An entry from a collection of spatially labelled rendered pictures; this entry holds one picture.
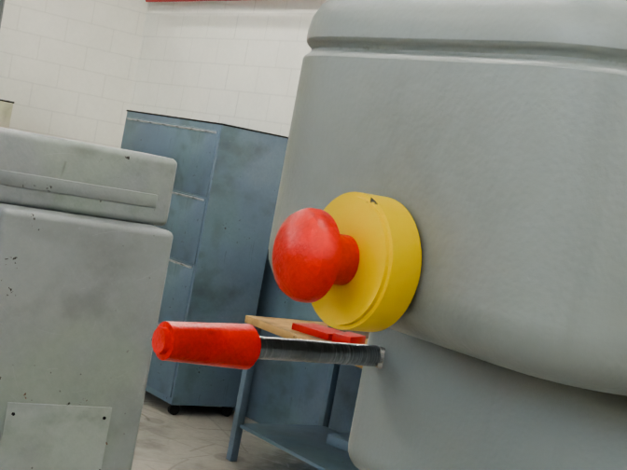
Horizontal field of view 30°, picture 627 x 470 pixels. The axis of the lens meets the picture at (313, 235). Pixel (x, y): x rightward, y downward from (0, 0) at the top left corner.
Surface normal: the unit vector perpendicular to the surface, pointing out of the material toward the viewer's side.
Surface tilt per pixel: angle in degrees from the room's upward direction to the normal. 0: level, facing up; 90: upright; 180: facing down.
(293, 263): 93
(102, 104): 90
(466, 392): 90
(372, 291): 90
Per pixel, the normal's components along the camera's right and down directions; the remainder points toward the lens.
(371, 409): -0.79, -0.11
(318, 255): -0.33, -0.05
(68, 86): 0.58, 0.15
